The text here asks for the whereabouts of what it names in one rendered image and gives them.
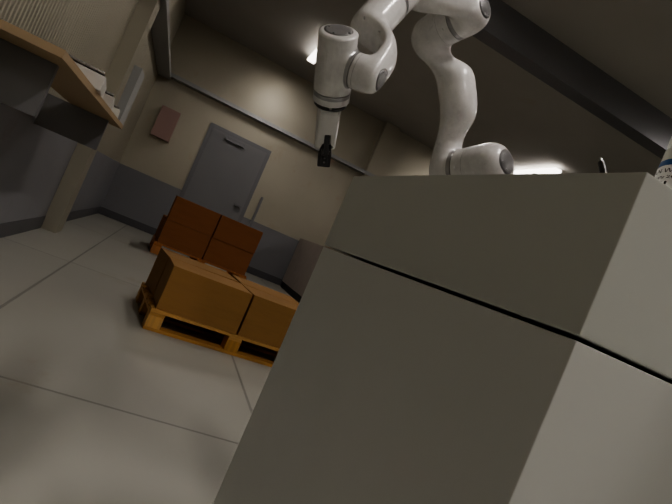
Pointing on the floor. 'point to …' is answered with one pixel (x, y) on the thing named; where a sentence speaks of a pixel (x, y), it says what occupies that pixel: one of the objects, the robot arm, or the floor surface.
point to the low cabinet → (301, 268)
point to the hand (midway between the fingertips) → (324, 158)
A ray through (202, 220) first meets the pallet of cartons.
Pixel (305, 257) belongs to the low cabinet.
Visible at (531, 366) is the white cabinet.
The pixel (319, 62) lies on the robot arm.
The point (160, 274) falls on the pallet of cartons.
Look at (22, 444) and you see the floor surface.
